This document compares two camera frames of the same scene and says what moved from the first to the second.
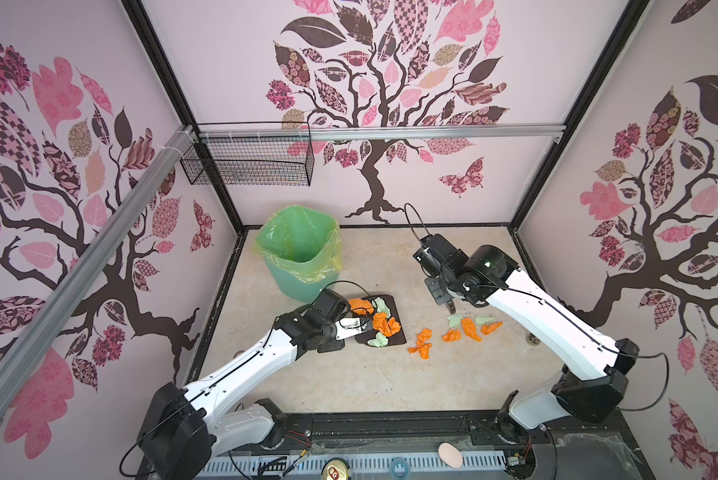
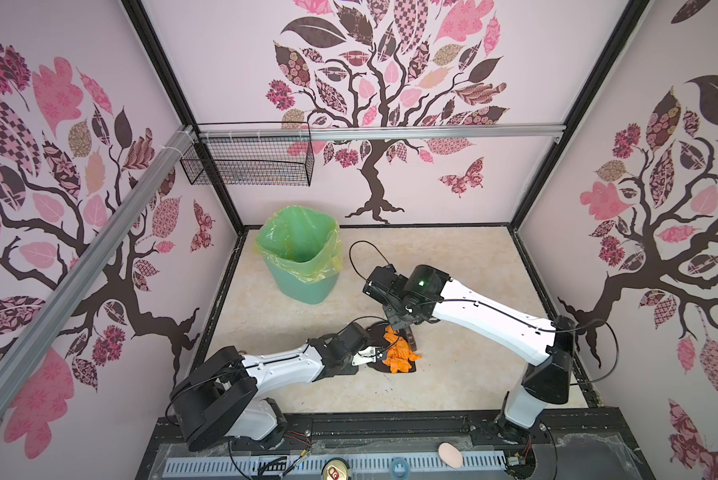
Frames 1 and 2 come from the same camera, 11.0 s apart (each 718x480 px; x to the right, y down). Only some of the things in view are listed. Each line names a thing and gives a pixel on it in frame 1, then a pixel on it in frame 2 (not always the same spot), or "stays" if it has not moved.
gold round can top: (335, 470) stays
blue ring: (406, 465) stays
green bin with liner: (302, 252) stays
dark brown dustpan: (382, 312) -> (381, 343)
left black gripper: (333, 345) -> (349, 371)
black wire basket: (253, 161) stays
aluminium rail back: (377, 131) stays
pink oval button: (450, 455) stays
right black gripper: (436, 295) -> (393, 323)
